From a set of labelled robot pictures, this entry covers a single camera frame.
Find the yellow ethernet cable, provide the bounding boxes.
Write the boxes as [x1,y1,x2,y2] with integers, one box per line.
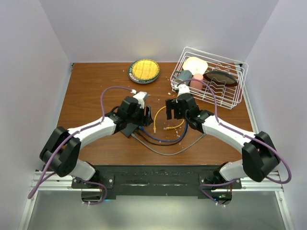
[153,106,185,134]

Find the blue ethernet cable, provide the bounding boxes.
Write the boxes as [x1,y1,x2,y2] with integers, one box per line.
[138,118,189,143]

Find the black network switch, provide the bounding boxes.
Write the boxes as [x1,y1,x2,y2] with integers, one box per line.
[121,123,141,138]

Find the grey ethernet cable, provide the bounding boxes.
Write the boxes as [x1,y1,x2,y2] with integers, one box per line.
[131,133,206,156]

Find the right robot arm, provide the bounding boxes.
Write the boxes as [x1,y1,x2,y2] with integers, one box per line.
[165,93,281,188]

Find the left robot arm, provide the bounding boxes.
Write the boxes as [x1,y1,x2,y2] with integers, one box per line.
[39,92,153,188]

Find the pink cup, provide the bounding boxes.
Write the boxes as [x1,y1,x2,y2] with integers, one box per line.
[189,73,203,92]

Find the grey mug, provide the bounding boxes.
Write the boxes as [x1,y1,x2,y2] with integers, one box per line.
[173,70,193,91]

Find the yellow and green plate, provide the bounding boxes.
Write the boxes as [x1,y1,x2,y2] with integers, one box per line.
[128,59,160,84]

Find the white bowl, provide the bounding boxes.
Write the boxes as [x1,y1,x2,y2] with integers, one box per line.
[182,57,208,75]

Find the brown plate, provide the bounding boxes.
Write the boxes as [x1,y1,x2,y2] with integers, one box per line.
[203,70,238,87]

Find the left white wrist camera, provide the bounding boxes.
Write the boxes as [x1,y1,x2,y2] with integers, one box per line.
[131,90,149,109]

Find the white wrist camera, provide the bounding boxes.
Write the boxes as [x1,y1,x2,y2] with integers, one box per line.
[176,84,190,103]
[131,90,149,109]

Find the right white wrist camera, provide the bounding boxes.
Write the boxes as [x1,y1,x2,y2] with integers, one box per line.
[176,84,190,103]

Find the white wire dish rack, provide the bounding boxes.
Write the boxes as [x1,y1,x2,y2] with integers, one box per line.
[170,47,248,109]

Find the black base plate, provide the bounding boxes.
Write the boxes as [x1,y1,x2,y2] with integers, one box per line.
[71,164,268,201]

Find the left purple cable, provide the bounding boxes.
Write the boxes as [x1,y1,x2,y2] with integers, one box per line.
[27,86,136,205]

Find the aluminium frame rail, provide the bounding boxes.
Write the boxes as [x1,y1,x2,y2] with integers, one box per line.
[19,161,293,230]

